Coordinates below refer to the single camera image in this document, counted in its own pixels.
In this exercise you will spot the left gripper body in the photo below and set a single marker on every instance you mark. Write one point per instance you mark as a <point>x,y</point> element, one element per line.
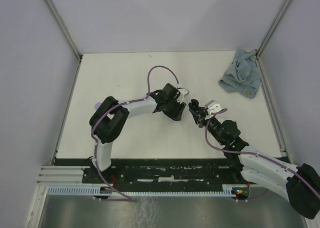
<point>173,100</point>

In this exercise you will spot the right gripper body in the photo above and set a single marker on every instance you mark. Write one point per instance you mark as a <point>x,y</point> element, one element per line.
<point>206,119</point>

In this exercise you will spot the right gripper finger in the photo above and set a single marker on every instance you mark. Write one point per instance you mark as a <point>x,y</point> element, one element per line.
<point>198,118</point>
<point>202,110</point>

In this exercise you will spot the black earbud charging case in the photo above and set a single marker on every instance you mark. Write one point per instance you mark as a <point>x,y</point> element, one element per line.
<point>193,104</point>

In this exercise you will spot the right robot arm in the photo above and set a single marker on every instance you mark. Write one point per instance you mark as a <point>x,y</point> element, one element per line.
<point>299,185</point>

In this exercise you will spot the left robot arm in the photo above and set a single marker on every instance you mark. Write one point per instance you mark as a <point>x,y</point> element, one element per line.
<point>110,117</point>

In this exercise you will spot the blue denim cloth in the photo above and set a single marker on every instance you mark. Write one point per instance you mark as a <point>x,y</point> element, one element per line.
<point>242,76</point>

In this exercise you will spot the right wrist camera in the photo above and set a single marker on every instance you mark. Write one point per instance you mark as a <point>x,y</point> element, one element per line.
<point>213,107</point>

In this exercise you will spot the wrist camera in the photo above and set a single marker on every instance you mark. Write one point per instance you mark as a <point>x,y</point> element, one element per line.
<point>182,94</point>
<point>213,107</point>

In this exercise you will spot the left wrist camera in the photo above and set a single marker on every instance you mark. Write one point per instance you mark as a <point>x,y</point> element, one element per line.
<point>182,94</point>

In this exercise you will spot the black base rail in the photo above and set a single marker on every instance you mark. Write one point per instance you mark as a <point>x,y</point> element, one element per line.
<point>167,174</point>

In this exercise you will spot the white cable duct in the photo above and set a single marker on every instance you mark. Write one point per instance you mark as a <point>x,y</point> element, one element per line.
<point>100,191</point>

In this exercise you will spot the left aluminium frame post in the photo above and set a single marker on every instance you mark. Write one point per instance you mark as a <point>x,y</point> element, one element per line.
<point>63,28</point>

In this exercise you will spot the aluminium frame post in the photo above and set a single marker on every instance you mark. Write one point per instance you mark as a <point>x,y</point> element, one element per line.
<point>63,28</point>
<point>284,7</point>

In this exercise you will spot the right aluminium frame post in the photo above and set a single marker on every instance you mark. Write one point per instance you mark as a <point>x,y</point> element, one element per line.
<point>284,7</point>

